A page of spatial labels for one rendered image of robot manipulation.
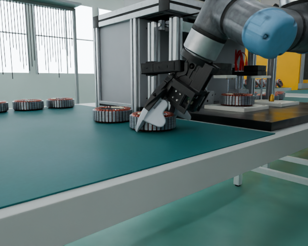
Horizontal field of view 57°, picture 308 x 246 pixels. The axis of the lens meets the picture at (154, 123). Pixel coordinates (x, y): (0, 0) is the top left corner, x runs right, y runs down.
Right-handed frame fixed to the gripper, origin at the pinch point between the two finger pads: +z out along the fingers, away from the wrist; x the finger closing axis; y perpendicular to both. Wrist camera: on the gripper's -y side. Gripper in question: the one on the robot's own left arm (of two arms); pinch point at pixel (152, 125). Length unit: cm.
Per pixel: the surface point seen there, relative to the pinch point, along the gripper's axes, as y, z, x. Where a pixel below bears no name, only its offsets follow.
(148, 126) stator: 1.9, -1.9, -5.1
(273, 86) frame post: 3, -11, 80
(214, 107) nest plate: 1.1, -3.2, 30.6
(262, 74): 1, -15, 62
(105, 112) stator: -13.5, 5.0, -1.7
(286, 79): -47, 16, 406
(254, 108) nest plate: 11.2, -9.1, 33.8
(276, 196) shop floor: 35, 67, 160
